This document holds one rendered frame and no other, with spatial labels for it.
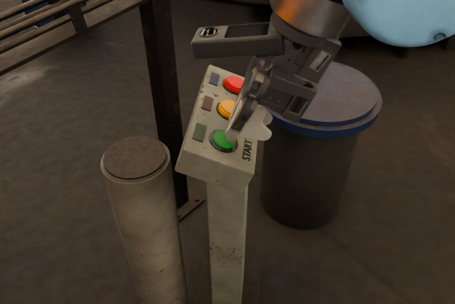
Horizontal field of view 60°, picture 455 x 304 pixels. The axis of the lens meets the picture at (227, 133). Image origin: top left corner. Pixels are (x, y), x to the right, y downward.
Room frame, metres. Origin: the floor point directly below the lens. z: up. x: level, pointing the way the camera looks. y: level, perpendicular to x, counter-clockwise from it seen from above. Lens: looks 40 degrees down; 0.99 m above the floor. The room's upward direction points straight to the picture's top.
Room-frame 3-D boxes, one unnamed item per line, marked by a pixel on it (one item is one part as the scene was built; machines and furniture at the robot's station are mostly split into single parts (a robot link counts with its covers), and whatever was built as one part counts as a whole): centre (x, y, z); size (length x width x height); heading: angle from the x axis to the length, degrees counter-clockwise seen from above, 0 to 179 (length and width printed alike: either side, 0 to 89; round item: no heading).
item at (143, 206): (0.50, 0.16, 0.26); 0.12 x 0.12 x 0.52
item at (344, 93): (0.86, -0.23, 0.22); 0.32 x 0.32 x 0.43
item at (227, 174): (0.53, 0.00, 0.31); 0.24 x 0.16 x 0.62; 173
